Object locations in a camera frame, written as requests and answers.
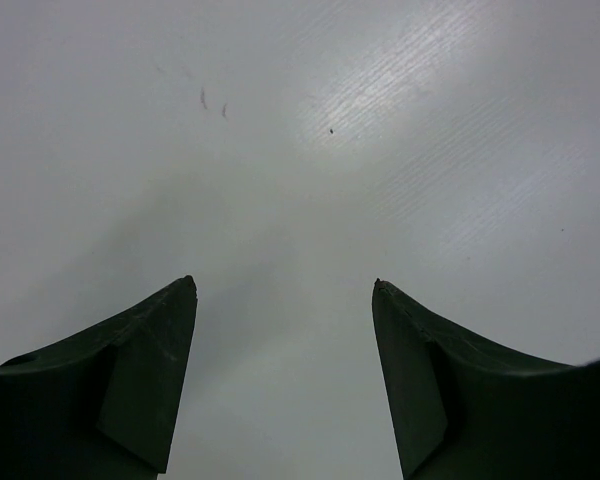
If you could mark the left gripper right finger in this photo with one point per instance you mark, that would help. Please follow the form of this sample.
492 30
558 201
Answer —
465 407

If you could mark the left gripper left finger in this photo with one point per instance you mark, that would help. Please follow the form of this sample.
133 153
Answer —
102 403

